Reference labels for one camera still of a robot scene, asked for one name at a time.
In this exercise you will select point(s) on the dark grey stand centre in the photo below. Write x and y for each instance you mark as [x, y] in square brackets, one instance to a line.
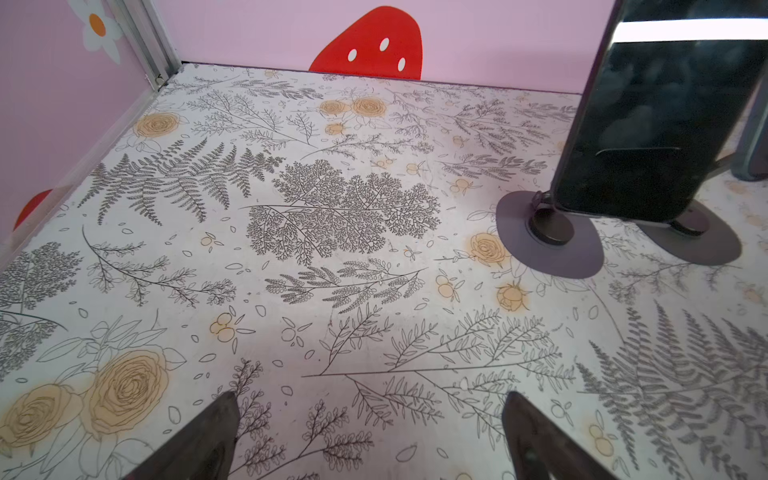
[697, 236]

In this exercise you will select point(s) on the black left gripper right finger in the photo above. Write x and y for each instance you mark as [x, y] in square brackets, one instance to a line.
[539, 449]

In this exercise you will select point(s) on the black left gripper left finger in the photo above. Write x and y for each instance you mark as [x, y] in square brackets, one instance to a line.
[203, 449]

